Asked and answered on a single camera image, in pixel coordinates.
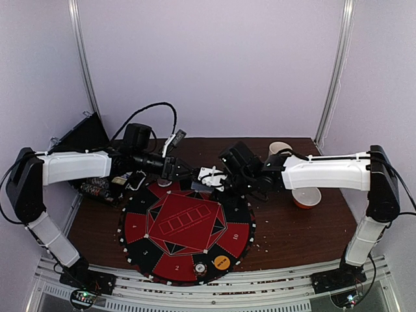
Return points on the Texas Hold'em card box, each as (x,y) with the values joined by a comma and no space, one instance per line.
(121,179)

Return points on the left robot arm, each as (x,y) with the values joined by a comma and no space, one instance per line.
(32,171)

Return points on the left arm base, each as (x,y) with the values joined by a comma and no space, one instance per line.
(98,282)

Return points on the poker chips row in case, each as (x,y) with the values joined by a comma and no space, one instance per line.
(96,186)

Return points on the right aluminium frame post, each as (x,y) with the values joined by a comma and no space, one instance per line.
(341,56)

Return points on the front aluminium rail frame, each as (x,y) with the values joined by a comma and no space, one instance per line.
(286,289)

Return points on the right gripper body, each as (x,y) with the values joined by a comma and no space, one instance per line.
(232,183)

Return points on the red poker chip stack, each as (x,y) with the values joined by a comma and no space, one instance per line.
(200,269)

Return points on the deck of blue cards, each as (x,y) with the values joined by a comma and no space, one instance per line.
(197,186)

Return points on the round poker table mat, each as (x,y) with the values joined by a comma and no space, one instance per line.
(164,232)

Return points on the orange big blind button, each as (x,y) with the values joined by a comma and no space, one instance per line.
(222,262)

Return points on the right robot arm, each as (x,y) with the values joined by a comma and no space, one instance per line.
(367,171)

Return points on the white and orange bowl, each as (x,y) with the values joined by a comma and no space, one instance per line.
(306,198)

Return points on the aluminium frame post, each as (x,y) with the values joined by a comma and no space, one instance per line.
(341,56)
(81,50)

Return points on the black poker set case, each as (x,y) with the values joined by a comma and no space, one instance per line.
(76,156)

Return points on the left aluminium frame post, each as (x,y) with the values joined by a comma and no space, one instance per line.
(81,50)

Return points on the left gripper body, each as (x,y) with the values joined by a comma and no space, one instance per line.
(165,172)

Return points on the floral ceramic mug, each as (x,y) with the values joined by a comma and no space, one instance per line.
(277,146)

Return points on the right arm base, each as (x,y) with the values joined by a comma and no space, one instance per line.
(339,278)

